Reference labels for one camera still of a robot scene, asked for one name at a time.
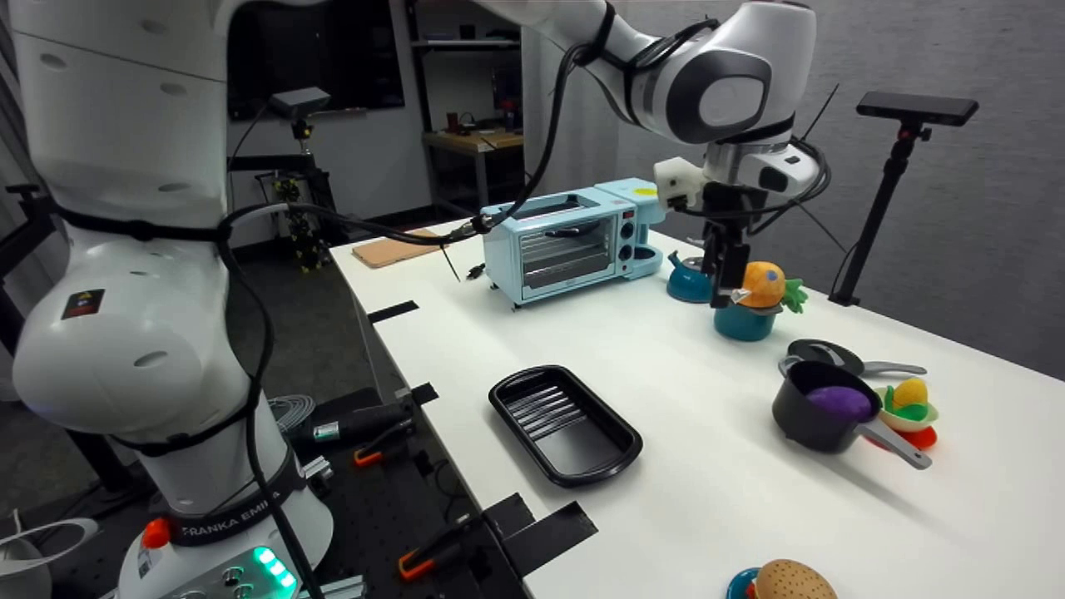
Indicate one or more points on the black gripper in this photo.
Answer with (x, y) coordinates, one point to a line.
(734, 209)

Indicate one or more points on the purple plush toy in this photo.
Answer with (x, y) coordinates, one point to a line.
(840, 399)

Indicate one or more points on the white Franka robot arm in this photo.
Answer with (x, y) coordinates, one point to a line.
(120, 321)

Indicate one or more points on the orange plush fruit toy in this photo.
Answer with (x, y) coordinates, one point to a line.
(759, 283)

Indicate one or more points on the small teal toy kettle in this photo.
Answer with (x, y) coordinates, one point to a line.
(687, 283)

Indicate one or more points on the teal toy cup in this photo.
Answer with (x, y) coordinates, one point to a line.
(740, 324)

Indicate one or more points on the black toy pot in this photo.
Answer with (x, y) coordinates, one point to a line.
(818, 431)

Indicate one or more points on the yellow toy on coloured plates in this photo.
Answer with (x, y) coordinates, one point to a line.
(911, 398)

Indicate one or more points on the toy burger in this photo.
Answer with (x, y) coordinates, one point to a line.
(790, 582)

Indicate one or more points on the light blue toaster oven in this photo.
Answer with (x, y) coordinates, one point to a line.
(553, 244)

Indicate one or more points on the black ridged grill pan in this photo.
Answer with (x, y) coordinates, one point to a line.
(568, 426)

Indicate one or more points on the dark storage shelf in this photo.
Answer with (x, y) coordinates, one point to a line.
(471, 134)

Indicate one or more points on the small teal plate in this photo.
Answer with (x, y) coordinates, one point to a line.
(737, 587)

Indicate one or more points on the wooden cutting board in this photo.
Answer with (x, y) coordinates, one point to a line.
(395, 250)

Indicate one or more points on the black orange bar clamp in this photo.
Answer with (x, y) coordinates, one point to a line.
(372, 454)
(421, 563)

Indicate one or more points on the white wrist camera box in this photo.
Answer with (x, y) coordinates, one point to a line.
(676, 181)

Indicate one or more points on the black camera on short stand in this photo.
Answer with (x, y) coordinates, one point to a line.
(302, 101)

